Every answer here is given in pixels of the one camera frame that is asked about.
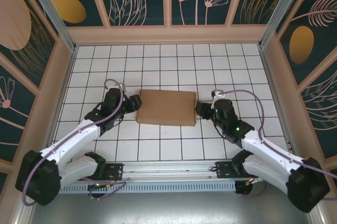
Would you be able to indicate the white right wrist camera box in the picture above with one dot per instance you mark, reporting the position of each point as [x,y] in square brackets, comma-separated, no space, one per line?
[218,93]

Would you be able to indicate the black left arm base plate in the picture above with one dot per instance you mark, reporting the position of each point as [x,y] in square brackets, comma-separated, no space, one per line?
[117,168]

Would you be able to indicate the aluminium corner post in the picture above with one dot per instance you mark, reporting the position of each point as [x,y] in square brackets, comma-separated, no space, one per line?
[52,16]
[276,8]

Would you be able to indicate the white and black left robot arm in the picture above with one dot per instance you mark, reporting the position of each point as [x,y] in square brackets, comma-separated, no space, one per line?
[71,140]

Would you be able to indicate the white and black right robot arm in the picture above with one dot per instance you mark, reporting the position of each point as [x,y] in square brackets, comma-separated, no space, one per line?
[268,150]

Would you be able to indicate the aluminium mounting rail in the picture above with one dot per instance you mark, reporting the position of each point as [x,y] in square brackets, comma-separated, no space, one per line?
[171,168]

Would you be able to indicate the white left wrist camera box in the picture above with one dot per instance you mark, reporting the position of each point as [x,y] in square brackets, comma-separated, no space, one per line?
[121,86]

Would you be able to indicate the aluminium table side rail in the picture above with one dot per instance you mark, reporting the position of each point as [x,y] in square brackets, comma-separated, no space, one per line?
[65,84]
[272,84]

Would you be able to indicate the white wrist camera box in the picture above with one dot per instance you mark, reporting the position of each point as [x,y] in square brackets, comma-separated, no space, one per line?
[218,93]
[121,86]

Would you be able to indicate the grey metal sheet panel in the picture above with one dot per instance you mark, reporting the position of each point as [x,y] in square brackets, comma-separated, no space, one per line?
[171,208]

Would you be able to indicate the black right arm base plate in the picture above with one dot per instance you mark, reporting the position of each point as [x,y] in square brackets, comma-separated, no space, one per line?
[223,171]

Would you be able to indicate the brown cardboard paper box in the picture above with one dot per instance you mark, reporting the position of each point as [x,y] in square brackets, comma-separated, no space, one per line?
[166,107]

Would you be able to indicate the small green circuit board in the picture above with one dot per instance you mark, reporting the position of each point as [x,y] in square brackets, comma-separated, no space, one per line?
[101,185]

